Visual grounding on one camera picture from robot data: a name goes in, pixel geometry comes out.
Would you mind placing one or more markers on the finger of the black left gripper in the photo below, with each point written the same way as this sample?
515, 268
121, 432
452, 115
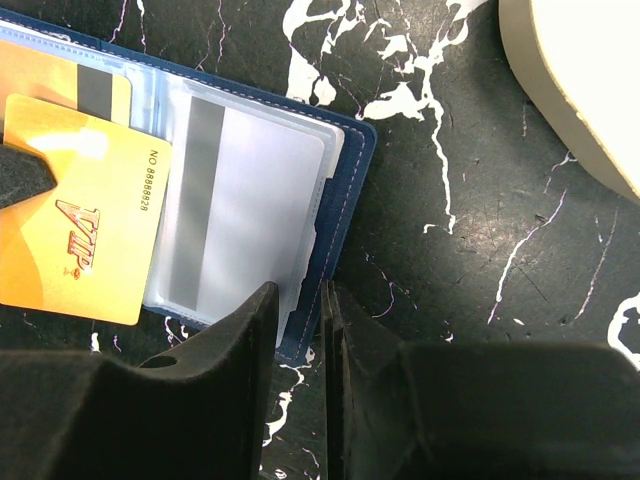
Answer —
23, 176

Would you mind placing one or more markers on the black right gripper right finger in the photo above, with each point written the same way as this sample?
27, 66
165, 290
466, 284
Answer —
399, 409

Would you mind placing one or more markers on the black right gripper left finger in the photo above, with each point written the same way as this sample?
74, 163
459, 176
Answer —
195, 411

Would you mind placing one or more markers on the gold VIP credit card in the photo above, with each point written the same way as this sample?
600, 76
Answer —
83, 248

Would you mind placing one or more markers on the gold striped credit card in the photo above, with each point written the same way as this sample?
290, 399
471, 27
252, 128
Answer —
63, 82

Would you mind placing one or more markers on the grey striped credit card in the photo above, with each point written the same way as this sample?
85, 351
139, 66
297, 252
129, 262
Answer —
240, 206

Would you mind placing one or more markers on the blue leather card holder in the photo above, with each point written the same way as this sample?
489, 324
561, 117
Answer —
154, 83

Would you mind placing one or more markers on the beige oval card tray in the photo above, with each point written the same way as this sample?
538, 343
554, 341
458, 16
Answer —
578, 61

